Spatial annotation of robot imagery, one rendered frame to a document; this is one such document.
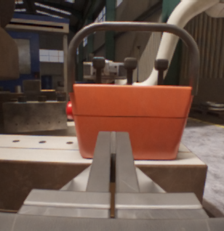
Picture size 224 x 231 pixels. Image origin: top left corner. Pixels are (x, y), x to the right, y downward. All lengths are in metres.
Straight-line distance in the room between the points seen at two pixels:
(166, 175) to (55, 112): 1.13
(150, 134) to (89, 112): 0.10
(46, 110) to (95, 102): 1.09
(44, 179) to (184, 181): 0.23
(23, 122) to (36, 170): 1.06
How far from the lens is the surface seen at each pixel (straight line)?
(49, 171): 0.30
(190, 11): 0.70
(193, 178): 0.32
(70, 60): 0.26
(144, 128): 0.27
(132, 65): 0.30
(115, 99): 0.25
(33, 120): 1.35
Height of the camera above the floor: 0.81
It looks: 10 degrees down
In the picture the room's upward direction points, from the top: 1 degrees clockwise
